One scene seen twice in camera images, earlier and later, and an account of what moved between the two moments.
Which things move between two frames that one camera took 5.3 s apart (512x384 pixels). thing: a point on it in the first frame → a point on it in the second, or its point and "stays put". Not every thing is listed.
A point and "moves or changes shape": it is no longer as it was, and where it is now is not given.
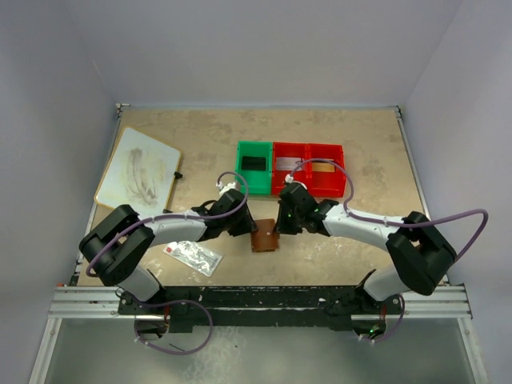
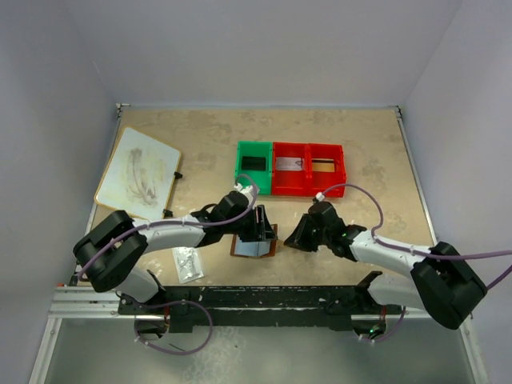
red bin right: [325, 183] stays put
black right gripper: [282, 227] → [298, 239]
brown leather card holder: [264, 239] moves or changes shape
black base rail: [261, 309] stays put
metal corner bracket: [119, 111] stays put
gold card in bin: [322, 167] stays put
